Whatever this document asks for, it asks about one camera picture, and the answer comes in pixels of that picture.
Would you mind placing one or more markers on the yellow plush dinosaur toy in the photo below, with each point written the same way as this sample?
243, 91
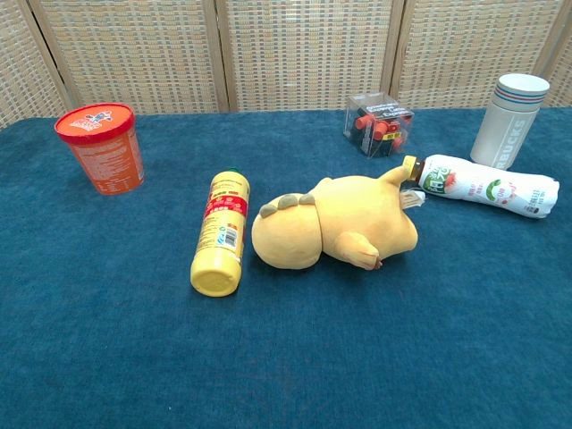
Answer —
357, 210

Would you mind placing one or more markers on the yellow plastic bottle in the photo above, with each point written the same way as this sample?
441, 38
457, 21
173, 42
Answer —
219, 250

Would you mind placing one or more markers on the dark snack box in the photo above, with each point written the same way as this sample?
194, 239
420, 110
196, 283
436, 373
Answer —
377, 127

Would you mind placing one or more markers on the woven rattan folding screen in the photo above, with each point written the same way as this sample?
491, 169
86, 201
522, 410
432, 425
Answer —
290, 53

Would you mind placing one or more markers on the orange tub with red lid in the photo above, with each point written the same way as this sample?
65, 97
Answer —
111, 156

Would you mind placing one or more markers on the white drink bottle yellow cap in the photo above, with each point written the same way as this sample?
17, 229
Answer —
482, 185

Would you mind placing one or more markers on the blue table cloth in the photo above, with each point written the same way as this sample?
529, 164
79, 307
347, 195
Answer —
134, 357

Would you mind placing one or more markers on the grey white-lidded can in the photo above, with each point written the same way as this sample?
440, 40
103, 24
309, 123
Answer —
505, 125

